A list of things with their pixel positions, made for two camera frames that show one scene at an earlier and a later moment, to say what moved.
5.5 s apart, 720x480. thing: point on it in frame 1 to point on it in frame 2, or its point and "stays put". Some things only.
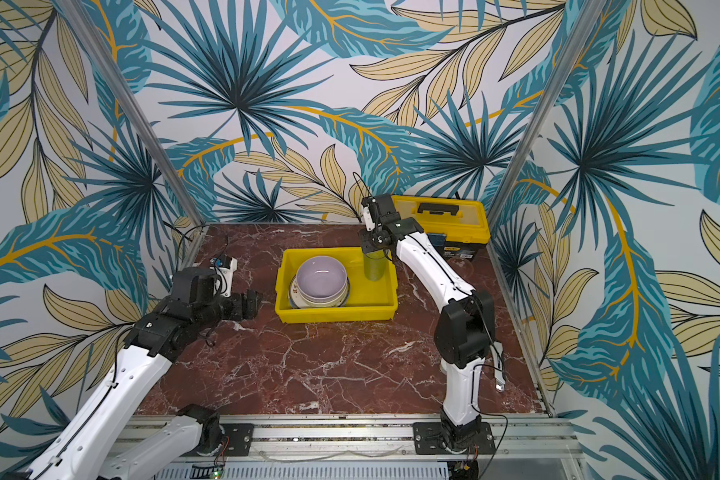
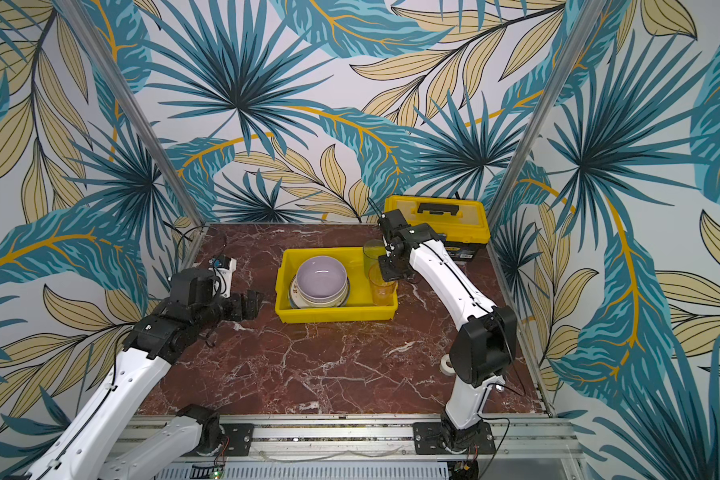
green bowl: [298, 299] to [322, 286]
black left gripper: [237, 306] stays put
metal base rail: [506, 446] stays put
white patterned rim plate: [300, 302] stays put
